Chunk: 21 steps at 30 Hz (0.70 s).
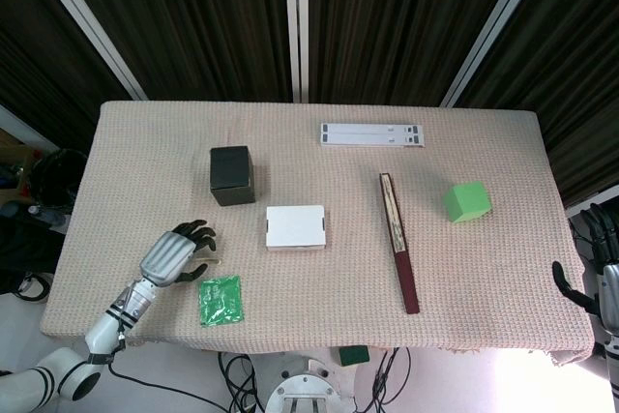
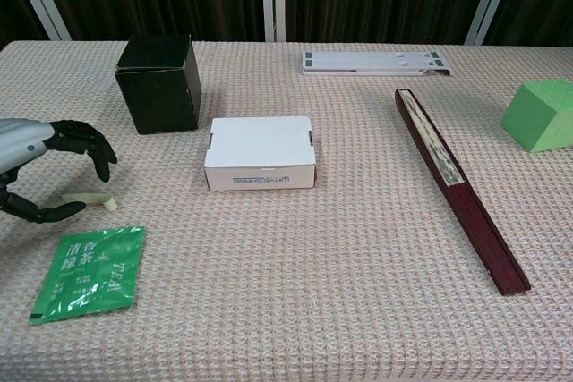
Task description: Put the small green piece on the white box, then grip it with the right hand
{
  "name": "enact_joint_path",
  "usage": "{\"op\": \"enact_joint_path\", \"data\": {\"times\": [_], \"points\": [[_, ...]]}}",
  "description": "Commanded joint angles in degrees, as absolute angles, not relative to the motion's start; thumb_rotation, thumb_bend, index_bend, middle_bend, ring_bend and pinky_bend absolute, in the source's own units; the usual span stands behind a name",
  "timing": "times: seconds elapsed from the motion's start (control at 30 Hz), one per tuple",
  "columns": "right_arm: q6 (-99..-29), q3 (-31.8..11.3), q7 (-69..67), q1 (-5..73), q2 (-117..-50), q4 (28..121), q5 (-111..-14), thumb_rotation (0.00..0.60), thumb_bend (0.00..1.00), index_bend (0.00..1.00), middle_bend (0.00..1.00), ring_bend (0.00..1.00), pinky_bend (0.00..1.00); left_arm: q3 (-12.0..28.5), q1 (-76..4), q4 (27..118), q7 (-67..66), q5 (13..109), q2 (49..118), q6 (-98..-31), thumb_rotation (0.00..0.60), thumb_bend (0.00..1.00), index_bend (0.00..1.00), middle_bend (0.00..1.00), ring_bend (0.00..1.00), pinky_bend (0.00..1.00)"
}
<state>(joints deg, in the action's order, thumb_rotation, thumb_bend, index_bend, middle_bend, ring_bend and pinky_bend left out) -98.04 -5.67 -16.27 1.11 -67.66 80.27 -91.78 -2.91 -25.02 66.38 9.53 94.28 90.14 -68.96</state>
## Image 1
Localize dark red folding fan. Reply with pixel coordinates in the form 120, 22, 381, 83
378, 171, 421, 315

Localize green tea packet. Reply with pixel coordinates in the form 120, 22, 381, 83
196, 275, 247, 328

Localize black cardboard box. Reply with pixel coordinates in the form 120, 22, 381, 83
208, 145, 257, 208

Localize white partition post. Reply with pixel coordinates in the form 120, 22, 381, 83
283, 0, 311, 104
438, 0, 562, 108
23, 0, 149, 102

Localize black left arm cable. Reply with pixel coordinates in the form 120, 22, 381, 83
108, 320, 129, 376

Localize small dark green block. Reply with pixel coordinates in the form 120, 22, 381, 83
338, 344, 371, 368

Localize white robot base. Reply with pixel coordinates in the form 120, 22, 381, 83
264, 354, 357, 413

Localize white flat power strip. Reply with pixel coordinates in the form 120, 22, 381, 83
318, 121, 428, 149

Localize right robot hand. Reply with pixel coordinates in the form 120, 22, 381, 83
551, 201, 619, 325

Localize black floor cables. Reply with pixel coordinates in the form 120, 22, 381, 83
108, 347, 413, 413

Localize white cardboard box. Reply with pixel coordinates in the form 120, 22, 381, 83
264, 204, 328, 253

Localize black trash bin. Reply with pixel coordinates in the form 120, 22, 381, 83
29, 148, 90, 221

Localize beige waffle tablecloth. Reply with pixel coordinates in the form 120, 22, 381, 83
39, 101, 596, 369

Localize black bag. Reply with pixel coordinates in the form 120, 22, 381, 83
0, 215, 67, 288

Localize dark brown curtain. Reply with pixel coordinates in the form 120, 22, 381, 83
0, 0, 619, 211

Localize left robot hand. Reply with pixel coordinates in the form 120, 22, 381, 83
138, 219, 219, 287

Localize green foam block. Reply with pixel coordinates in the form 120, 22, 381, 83
443, 180, 493, 225

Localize clear water bottle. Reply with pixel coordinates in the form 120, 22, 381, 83
26, 203, 67, 228

